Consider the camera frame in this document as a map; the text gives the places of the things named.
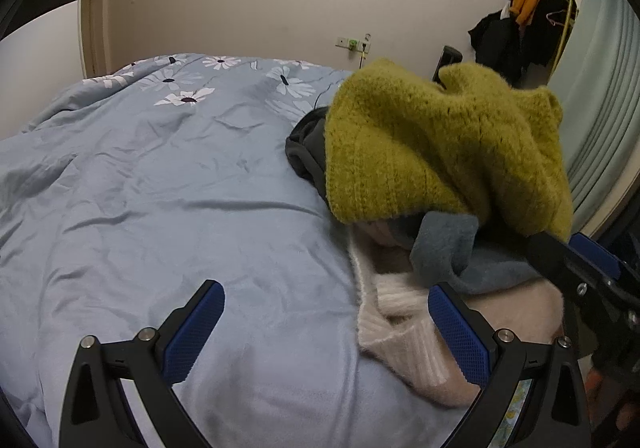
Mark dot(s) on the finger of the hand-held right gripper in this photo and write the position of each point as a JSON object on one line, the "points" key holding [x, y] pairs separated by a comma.
{"points": [[560, 260], [597, 253]]}

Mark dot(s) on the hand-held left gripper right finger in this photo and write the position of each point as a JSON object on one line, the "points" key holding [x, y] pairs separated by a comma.
{"points": [[459, 335]]}

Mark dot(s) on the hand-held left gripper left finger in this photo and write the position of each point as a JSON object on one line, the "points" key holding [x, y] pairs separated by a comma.
{"points": [[194, 330]]}

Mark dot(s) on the yellow-green knit sweater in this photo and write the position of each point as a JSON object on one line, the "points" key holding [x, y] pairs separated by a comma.
{"points": [[415, 143]]}

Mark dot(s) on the yellow clothes rack pole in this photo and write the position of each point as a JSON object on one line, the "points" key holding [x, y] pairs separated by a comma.
{"points": [[564, 33]]}

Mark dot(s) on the pile of black clothes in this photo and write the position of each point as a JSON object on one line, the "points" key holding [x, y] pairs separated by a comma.
{"points": [[500, 43]]}

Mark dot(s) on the pink clothes hanger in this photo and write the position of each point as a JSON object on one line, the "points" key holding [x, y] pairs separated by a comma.
{"points": [[560, 18]]}

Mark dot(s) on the cream knit sweater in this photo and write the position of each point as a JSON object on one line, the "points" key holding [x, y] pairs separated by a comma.
{"points": [[400, 323]]}

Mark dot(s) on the blue-grey fleece garment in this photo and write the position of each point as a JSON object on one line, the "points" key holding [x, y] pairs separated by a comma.
{"points": [[450, 253]]}

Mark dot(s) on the light blue floral duvet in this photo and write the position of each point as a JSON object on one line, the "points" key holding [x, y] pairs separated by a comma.
{"points": [[150, 203]]}

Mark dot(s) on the pale green curtain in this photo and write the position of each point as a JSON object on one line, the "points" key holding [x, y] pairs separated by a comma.
{"points": [[605, 103]]}

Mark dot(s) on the dark grey garment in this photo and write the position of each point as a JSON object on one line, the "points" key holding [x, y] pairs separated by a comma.
{"points": [[307, 153]]}

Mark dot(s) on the black heater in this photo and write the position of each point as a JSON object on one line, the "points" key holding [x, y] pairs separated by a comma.
{"points": [[446, 61]]}

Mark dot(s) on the orange garment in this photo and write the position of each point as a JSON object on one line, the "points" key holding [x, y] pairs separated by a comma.
{"points": [[527, 1]]}

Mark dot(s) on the wall power socket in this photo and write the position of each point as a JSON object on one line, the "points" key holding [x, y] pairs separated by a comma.
{"points": [[352, 44]]}

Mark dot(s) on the cream door frame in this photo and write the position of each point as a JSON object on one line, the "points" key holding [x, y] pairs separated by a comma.
{"points": [[95, 3]]}

